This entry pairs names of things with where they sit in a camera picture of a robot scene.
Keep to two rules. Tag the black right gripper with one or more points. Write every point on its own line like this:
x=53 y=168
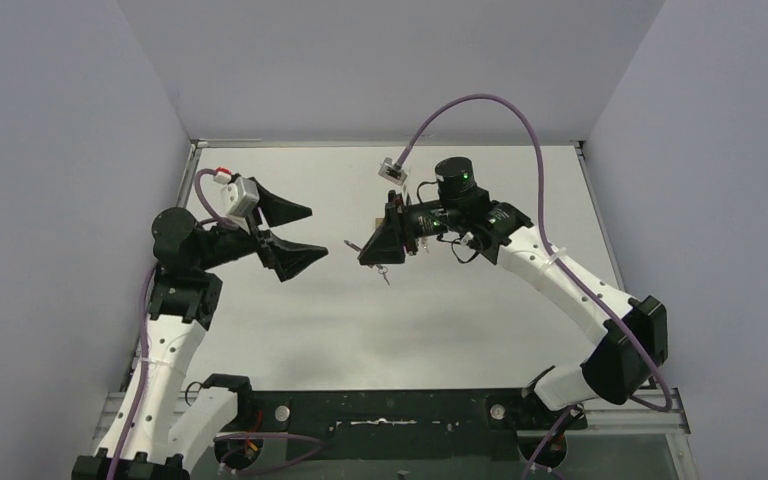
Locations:
x=388 y=243

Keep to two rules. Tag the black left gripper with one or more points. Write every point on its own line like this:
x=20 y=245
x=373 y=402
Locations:
x=262 y=239

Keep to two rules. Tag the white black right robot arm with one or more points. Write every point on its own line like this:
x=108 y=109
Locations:
x=629 y=335

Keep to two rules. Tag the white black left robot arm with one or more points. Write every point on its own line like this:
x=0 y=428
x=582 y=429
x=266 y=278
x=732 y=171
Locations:
x=146 y=439

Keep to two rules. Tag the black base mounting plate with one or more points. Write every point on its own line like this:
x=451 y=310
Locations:
x=401 y=424

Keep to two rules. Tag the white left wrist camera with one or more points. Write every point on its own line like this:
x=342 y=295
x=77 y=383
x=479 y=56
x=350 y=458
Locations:
x=239 y=195

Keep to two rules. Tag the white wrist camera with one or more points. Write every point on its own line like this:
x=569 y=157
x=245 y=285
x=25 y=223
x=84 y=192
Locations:
x=392 y=171
x=239 y=195

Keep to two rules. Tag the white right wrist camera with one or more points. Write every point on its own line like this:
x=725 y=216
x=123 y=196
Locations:
x=392 y=171

